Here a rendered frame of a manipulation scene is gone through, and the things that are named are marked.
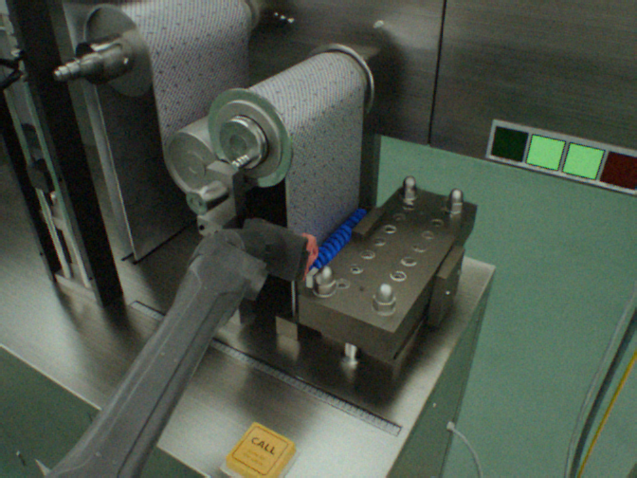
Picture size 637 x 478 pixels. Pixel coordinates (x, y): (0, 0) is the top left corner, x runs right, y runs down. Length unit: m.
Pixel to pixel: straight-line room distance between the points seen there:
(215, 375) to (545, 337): 1.71
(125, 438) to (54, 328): 0.68
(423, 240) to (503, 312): 1.51
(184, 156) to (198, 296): 0.40
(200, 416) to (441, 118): 0.64
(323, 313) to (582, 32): 0.56
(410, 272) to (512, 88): 0.34
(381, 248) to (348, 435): 0.31
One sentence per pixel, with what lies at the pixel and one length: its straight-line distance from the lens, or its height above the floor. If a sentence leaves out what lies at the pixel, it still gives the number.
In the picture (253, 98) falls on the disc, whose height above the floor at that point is 1.31.
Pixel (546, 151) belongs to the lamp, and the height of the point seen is 1.19.
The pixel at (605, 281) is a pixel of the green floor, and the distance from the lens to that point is 2.79.
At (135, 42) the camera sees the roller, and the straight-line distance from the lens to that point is 0.89.
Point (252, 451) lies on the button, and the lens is 0.78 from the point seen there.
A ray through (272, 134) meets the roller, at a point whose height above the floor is 1.27.
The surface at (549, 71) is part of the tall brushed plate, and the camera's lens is 0.93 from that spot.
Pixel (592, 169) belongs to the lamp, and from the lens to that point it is 0.96.
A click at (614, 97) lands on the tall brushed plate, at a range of 0.93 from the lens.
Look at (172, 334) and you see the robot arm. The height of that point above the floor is 1.25.
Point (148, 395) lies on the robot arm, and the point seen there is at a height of 1.25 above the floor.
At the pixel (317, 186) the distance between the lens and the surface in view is 0.86.
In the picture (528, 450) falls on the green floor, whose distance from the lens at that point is 2.00.
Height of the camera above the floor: 1.58
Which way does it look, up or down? 35 degrees down
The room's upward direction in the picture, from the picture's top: straight up
